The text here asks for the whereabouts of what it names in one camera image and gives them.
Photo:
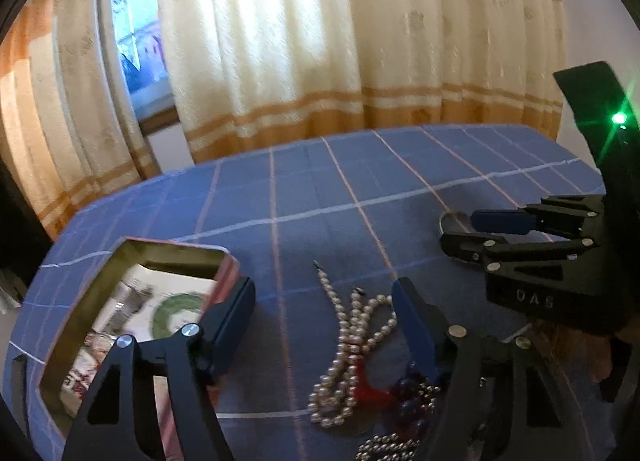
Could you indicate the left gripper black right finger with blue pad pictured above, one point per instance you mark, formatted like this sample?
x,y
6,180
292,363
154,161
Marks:
x,y
505,394

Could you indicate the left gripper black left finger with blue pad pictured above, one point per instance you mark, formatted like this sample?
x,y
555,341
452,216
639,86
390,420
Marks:
x,y
118,419

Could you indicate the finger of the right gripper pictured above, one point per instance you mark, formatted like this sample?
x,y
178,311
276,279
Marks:
x,y
512,222
475,249

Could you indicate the green jade bangle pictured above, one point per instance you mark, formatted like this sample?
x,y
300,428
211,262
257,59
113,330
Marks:
x,y
176,311

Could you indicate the red coral tassel ornament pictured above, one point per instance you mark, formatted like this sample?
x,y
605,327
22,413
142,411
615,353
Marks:
x,y
366,395

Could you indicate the silver metal bangle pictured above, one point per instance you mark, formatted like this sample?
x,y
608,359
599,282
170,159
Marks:
x,y
454,226

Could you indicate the paper leaflet in tin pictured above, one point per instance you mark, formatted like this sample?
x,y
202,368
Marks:
x,y
128,310

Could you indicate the pink metal tin box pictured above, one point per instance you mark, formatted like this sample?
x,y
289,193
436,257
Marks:
x,y
204,261

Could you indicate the blue plaid tablecloth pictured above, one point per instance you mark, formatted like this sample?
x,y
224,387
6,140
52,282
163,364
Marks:
x,y
364,206

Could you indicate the black flat object on table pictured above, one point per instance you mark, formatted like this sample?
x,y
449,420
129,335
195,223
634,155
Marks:
x,y
18,393

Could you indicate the cream orange curtain left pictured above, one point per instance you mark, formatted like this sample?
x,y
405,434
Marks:
x,y
68,130

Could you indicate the cream orange curtain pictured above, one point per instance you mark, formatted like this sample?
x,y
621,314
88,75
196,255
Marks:
x,y
250,74
68,130

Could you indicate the cream orange curtain right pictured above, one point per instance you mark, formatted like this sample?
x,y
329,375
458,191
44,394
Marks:
x,y
250,74

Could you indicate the window with outdoor view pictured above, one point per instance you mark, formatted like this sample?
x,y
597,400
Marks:
x,y
141,54

